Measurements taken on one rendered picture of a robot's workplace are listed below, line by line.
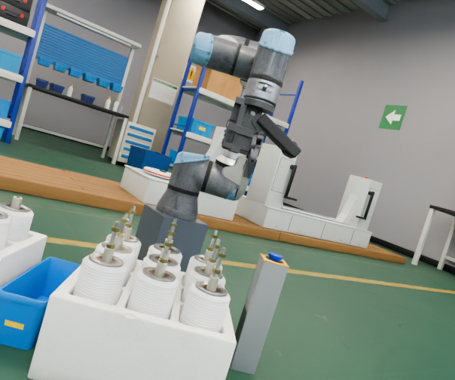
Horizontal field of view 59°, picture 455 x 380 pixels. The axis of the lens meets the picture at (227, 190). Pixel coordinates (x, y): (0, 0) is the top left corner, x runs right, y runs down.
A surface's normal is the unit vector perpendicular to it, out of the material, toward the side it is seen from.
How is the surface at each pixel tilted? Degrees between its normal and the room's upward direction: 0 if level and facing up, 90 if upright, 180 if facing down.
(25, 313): 92
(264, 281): 90
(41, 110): 90
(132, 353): 90
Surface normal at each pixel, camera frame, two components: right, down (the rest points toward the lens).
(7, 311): 0.04, 0.11
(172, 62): 0.52, 0.22
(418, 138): -0.80, -0.21
